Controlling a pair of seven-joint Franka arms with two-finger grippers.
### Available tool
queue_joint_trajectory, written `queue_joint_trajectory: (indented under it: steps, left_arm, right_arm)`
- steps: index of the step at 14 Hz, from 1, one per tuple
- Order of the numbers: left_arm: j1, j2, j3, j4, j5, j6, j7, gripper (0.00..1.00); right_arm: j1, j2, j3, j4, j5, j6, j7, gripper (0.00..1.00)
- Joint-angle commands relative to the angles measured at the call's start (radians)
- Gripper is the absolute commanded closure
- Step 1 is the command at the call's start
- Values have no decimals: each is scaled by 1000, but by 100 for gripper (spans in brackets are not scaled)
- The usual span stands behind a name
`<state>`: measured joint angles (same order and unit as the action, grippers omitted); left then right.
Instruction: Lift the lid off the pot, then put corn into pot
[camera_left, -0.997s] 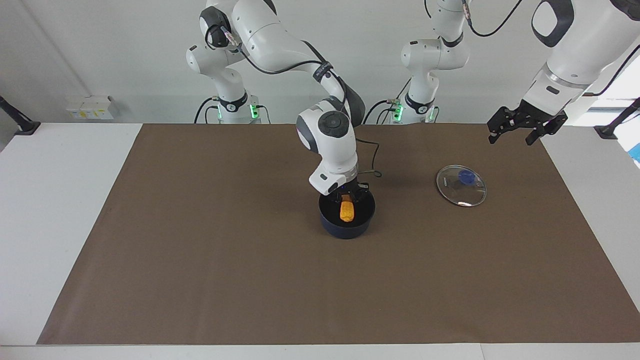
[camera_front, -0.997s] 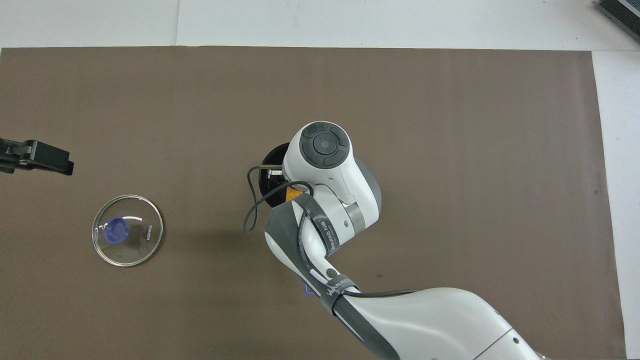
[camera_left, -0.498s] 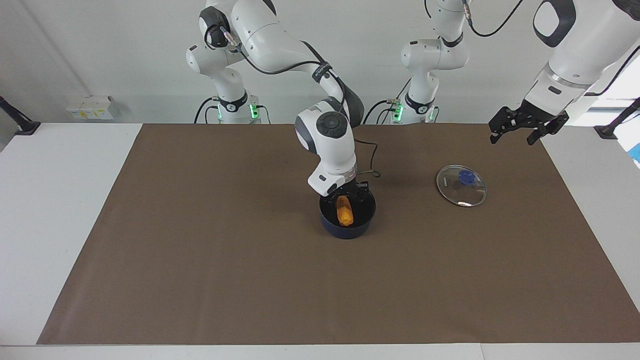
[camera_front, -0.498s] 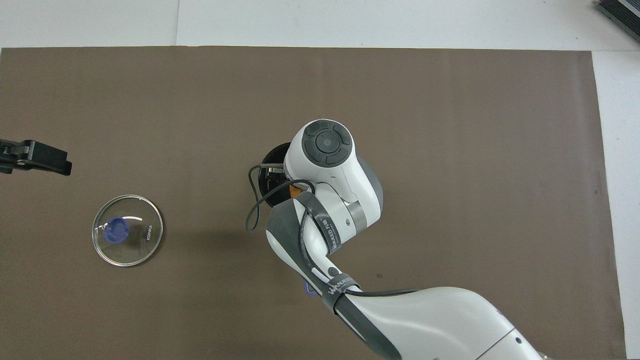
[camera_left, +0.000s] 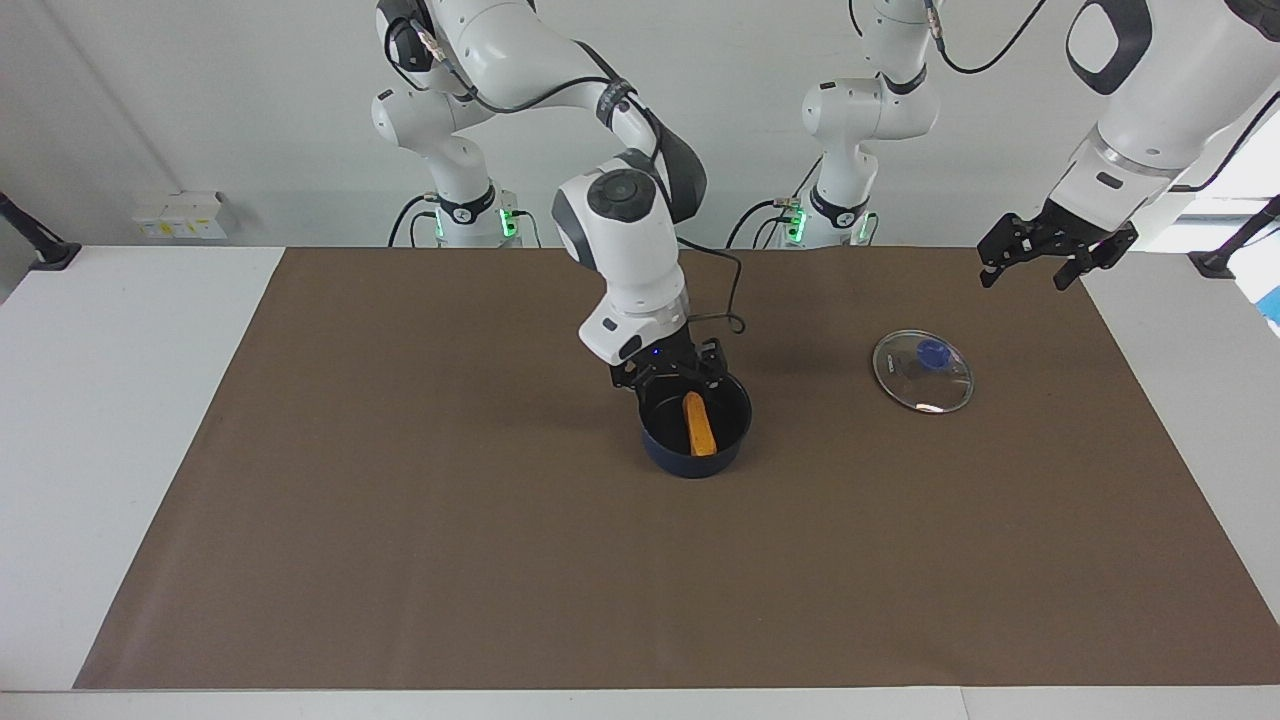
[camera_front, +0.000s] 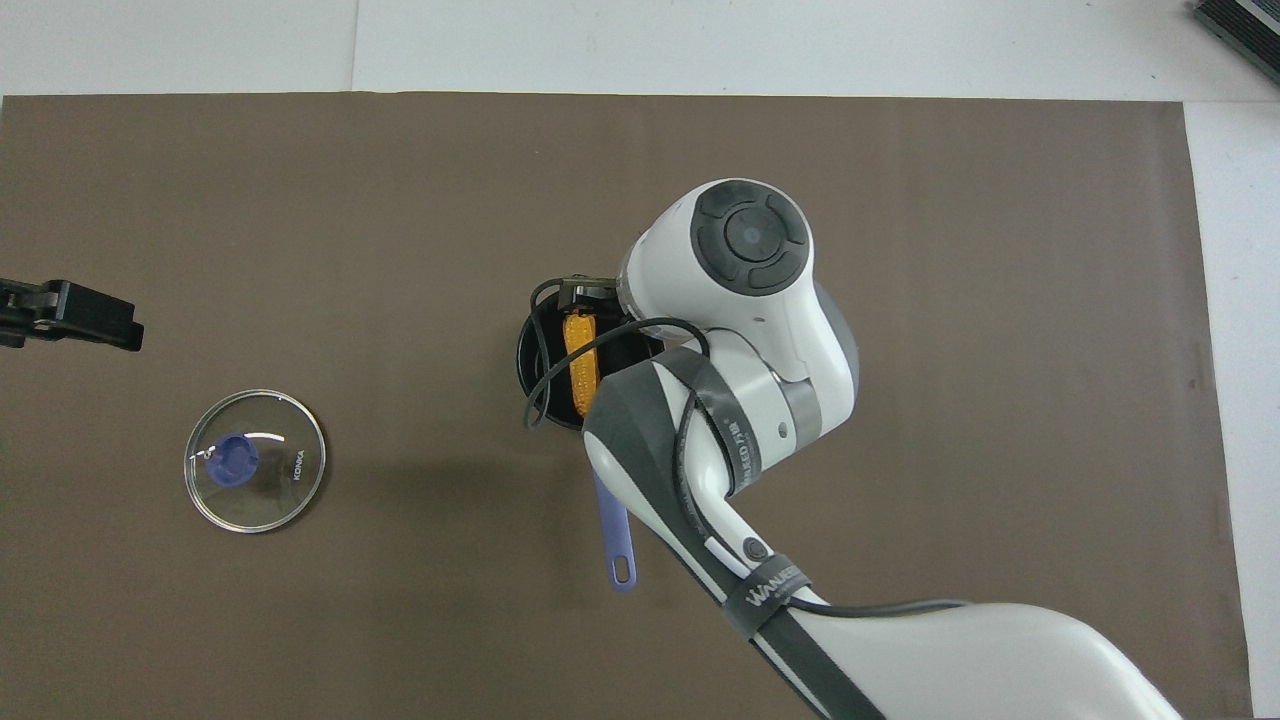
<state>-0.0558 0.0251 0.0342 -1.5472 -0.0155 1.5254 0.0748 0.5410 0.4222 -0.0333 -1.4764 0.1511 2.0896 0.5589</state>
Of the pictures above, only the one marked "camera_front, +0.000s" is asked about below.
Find black velcro cable strap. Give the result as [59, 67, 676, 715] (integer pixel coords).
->
[722, 553, 814, 641]
[662, 345, 764, 498]

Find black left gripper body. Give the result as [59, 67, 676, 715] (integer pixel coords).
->
[0, 281, 51, 350]

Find black saucepan purple handle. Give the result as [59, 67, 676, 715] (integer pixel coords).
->
[515, 298, 669, 593]

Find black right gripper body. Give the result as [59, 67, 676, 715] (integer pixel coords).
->
[556, 274, 624, 314]

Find black ribbed metal box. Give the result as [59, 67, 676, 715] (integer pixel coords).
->
[1192, 0, 1280, 86]

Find glass lid purple knob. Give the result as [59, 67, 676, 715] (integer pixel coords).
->
[183, 388, 328, 535]

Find brown table mat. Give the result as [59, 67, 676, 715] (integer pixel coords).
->
[0, 92, 1256, 720]

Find yellow toy corn cob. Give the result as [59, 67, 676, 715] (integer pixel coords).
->
[561, 310, 603, 422]

